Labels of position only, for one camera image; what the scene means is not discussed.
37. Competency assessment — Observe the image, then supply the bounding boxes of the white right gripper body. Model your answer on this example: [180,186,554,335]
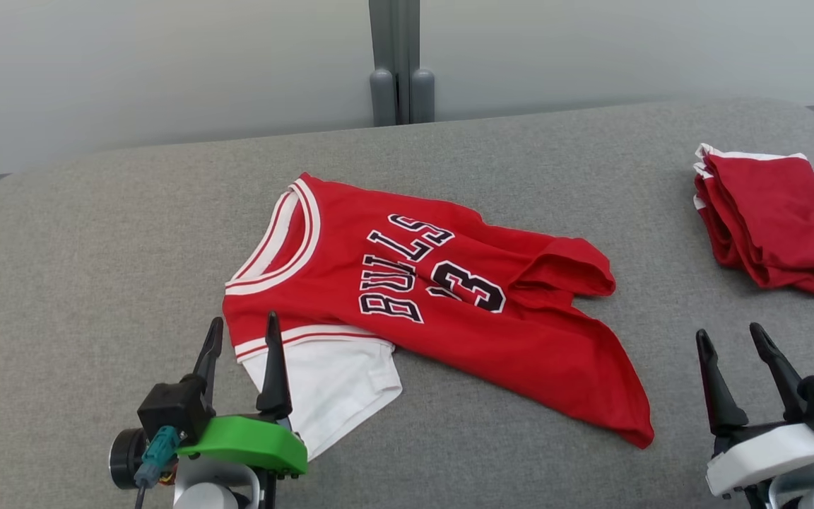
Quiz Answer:
[705,423,814,499]

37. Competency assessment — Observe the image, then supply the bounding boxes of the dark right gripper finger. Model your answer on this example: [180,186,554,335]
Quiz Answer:
[749,322,807,423]
[695,329,750,437]

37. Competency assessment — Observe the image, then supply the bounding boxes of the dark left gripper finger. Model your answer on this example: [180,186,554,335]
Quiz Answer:
[191,317,225,419]
[256,311,293,422]

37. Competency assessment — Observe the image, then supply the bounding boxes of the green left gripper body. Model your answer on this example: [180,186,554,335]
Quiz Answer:
[176,415,309,478]

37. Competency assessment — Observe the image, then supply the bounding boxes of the red shorts with white stripe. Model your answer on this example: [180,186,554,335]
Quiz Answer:
[692,143,814,300]

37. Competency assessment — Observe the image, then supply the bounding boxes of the red Bulls basketball jersey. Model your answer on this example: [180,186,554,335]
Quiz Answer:
[222,172,655,462]

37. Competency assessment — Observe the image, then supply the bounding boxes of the teal left camera cable plug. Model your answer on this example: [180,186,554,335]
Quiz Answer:
[133,426,182,509]

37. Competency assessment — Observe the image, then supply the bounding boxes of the grey metal partition post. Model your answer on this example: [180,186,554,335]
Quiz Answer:
[399,0,436,124]
[369,0,399,128]

